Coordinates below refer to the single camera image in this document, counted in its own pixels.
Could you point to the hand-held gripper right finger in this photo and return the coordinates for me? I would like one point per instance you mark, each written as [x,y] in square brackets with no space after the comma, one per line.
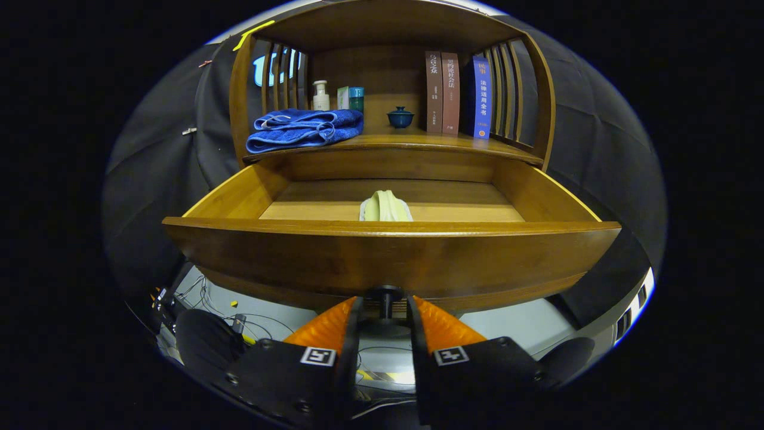
[421,364]

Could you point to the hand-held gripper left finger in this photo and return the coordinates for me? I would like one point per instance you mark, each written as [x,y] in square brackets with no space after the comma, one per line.
[349,358]

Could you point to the wooden drawer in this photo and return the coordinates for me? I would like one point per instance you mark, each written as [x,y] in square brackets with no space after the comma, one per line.
[358,263]

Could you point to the yellow-green brush with white pad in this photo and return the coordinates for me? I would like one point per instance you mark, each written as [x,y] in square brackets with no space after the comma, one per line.
[385,208]

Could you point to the wooden countertop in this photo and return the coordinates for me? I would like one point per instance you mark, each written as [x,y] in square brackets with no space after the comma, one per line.
[418,142]

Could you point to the wooden cabinet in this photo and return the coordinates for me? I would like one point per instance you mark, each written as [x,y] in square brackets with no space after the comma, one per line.
[382,77]

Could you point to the blue folded towel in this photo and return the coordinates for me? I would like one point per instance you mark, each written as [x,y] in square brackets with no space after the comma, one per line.
[298,128]

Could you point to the dark blue lidded teacup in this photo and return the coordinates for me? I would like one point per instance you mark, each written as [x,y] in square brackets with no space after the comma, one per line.
[400,119]

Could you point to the teal capped bottle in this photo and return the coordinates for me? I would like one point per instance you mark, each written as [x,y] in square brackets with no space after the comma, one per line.
[357,100]

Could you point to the white pump bottle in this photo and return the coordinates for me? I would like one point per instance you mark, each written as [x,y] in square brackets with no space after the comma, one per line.
[321,100]

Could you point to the white and green box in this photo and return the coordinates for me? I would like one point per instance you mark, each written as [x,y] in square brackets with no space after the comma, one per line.
[342,98]

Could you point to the brown book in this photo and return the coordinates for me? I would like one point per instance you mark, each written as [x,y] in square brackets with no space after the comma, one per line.
[434,89]
[450,92]

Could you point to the blue book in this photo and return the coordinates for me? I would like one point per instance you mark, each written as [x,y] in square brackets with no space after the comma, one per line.
[482,95]

